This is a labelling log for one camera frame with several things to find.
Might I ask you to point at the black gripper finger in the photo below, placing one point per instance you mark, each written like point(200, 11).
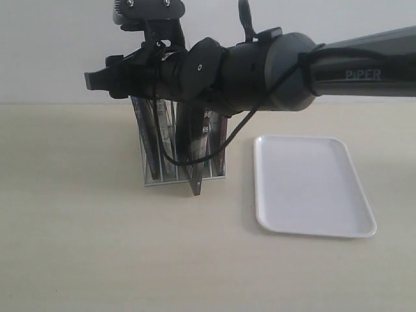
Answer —
point(99, 80)

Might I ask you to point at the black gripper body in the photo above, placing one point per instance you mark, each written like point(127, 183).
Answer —
point(134, 74)

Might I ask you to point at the blue book with orange arc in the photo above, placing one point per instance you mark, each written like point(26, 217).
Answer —
point(148, 134)

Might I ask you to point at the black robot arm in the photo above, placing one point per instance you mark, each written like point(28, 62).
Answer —
point(277, 72)

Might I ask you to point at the grey white spine book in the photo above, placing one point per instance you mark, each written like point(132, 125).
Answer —
point(166, 129)

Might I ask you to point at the black book white title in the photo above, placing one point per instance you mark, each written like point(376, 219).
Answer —
point(192, 128)

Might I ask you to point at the red and teal spine book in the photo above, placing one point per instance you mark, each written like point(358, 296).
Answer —
point(208, 162)

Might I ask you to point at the dark maroon spine book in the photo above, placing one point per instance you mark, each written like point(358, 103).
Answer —
point(220, 128)

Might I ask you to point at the white plastic tray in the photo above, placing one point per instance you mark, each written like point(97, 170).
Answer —
point(309, 186)

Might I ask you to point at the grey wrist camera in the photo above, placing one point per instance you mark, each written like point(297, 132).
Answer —
point(159, 21)

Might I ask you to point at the white wire book rack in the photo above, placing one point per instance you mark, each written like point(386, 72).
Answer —
point(180, 175)

